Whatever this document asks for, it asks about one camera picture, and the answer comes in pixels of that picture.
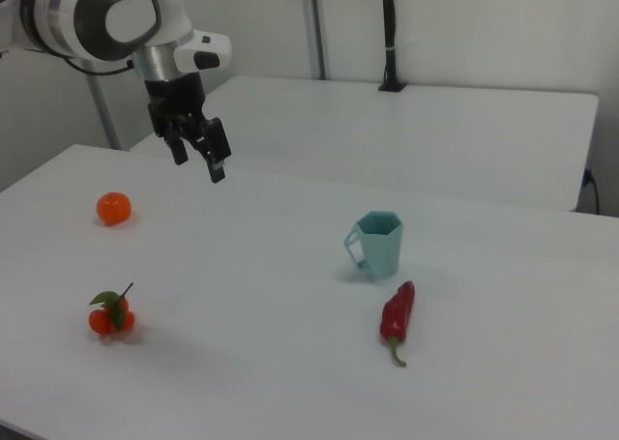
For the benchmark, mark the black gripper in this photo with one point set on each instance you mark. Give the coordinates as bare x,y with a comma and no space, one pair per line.
174,99

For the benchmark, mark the teal hexagonal mug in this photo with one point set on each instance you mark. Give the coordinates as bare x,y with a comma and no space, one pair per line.
382,251

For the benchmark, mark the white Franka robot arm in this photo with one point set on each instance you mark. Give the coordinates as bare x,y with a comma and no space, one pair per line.
97,5

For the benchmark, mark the single orange mandarin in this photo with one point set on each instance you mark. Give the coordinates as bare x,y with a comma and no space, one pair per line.
114,208

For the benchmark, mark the mandarin cluster with leaves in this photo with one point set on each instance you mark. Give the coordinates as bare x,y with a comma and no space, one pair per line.
102,320

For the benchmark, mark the black pole with base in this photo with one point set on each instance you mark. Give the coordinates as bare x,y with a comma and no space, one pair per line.
389,29

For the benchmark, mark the red chili pepper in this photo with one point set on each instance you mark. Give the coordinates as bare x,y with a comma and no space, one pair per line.
397,312

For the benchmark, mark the grey partition corner post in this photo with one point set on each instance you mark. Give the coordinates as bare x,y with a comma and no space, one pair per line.
104,111

